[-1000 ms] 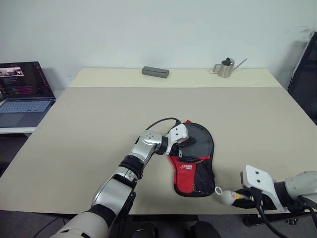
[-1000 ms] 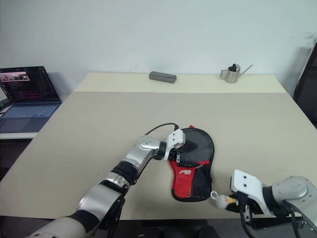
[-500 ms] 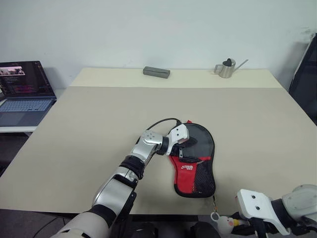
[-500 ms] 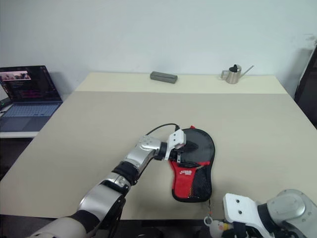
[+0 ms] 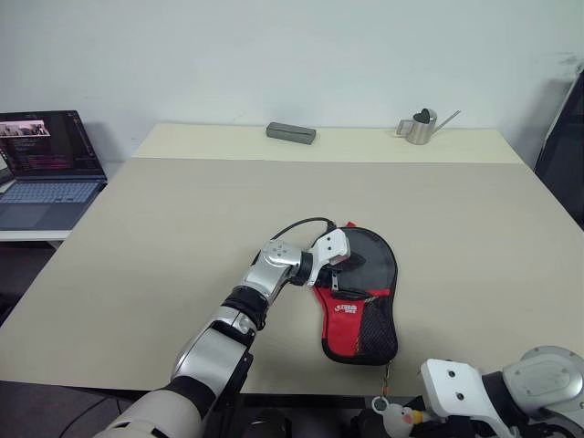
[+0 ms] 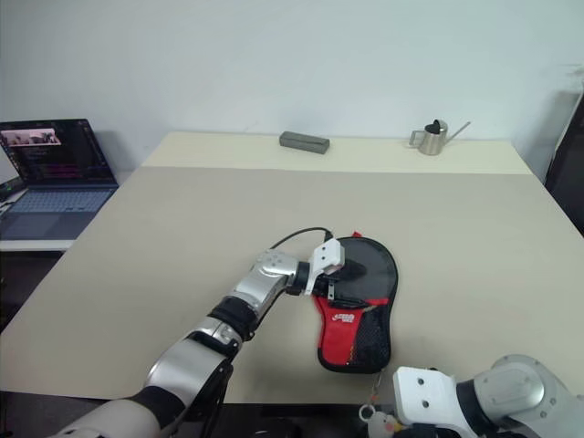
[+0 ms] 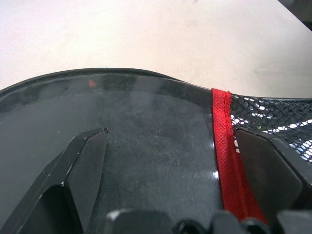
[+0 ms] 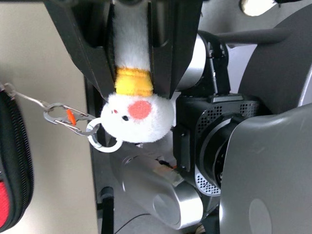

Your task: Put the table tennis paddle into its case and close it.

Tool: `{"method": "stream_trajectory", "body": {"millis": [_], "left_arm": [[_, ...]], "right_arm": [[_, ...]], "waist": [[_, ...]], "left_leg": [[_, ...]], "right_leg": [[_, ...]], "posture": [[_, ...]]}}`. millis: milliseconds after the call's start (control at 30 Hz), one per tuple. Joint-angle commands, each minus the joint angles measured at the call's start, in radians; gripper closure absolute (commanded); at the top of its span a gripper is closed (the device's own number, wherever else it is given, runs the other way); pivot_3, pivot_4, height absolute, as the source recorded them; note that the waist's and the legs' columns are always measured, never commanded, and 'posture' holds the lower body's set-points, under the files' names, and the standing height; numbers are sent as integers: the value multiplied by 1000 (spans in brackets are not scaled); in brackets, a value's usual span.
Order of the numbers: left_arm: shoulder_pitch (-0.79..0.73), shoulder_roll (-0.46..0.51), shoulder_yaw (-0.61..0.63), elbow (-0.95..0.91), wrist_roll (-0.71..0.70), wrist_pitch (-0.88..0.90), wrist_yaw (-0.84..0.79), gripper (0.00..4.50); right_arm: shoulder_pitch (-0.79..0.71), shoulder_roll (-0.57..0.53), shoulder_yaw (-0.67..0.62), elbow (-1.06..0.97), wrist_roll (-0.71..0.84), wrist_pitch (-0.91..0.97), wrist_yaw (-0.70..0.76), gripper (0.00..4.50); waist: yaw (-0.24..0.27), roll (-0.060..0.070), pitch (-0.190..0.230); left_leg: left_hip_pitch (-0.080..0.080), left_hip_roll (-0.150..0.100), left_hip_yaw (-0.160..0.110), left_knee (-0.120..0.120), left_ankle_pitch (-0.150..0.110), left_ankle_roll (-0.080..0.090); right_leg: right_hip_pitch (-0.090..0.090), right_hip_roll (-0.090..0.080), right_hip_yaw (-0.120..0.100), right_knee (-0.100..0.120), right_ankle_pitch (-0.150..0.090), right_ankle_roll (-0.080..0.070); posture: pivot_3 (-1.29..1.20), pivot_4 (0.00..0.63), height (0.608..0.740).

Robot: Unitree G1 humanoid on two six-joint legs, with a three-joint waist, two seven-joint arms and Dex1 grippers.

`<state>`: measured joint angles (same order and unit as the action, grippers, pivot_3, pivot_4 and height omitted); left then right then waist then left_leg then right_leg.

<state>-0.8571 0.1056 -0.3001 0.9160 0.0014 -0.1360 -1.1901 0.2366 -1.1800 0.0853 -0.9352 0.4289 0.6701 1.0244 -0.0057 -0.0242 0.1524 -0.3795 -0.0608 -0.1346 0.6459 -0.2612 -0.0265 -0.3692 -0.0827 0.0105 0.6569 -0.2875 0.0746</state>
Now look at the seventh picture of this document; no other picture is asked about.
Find table tennis paddle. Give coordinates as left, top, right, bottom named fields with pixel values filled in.
left=0, top=80, right=221, bottom=234

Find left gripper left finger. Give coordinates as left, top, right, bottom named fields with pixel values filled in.
left=0, top=127, right=109, bottom=234

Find black red paddle case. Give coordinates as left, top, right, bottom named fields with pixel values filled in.
left=0, top=67, right=312, bottom=234

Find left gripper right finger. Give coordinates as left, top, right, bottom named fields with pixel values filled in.
left=233, top=127, right=312, bottom=220

